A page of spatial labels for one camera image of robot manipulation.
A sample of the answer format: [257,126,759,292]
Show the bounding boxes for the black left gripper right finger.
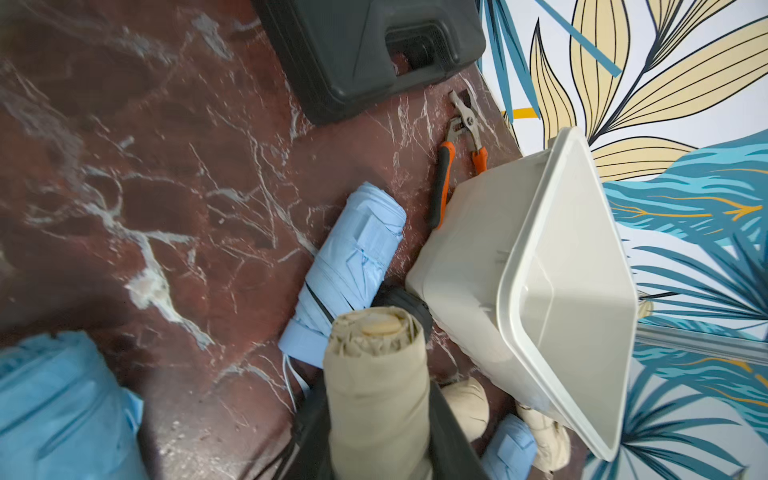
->
[429,383,488,480]

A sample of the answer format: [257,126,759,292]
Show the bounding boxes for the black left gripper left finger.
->
[281,375,332,479]

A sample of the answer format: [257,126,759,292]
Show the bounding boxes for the light blue umbrella near box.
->
[278,182,407,368]

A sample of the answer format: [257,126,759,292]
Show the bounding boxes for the light blue umbrella right side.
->
[481,414,537,480]

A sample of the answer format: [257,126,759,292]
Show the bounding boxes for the beige umbrella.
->
[442,377,571,479]

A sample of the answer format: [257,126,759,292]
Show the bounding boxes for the right aluminium corner post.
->
[635,324,768,366]

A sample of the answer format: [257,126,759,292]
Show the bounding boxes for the orange handled pliers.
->
[428,89,489,230]

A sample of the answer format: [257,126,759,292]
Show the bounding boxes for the white plastic storage box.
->
[405,128,638,461]

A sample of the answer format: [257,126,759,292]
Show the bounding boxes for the black folded umbrella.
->
[371,282,434,342]

